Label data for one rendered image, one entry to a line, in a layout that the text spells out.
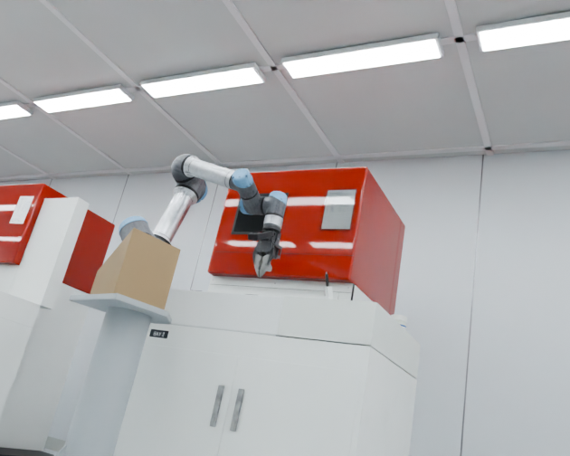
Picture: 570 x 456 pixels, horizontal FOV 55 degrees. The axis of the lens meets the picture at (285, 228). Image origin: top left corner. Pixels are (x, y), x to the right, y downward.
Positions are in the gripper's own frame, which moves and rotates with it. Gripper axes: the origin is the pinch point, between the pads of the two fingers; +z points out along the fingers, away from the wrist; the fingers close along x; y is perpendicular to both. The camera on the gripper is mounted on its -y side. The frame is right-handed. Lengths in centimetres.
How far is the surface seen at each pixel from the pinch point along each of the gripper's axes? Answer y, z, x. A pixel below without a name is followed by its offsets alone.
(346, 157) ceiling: 197, -168, 67
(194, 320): -4.5, 21.6, 21.8
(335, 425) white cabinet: -4, 50, -42
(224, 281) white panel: 57, -13, 57
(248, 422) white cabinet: -4, 54, -11
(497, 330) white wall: 208, -35, -57
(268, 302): -3.9, 12.3, -9.1
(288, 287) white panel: 58, -12, 19
